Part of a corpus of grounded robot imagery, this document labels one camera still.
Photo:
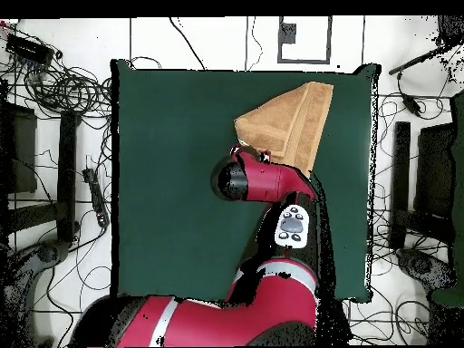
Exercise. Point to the black power strip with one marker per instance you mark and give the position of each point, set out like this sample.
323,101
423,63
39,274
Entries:
96,195

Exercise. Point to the black network switch box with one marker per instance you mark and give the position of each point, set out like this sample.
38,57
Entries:
27,49

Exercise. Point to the black power adapter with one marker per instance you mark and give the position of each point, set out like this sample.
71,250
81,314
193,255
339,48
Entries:
412,105

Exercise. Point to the grey square frame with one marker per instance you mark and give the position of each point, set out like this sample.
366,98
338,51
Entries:
304,61

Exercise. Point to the dark box panel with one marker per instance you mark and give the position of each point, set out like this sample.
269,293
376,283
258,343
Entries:
435,170
21,152

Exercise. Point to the dark grey square plate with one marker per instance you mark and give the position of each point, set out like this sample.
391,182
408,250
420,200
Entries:
287,33

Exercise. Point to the black upright bar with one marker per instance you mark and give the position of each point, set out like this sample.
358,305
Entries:
400,181
67,174

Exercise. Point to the dark green table cloth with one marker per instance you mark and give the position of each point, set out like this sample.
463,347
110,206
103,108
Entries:
174,163

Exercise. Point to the black tripod boom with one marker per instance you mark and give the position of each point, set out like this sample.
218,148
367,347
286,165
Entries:
417,60

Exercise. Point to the dark stand base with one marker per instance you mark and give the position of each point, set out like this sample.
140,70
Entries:
47,252
420,264

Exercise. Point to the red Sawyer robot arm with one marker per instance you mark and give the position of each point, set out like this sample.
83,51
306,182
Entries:
272,181

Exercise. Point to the tan terry towel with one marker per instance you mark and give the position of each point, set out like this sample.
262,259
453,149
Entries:
290,119

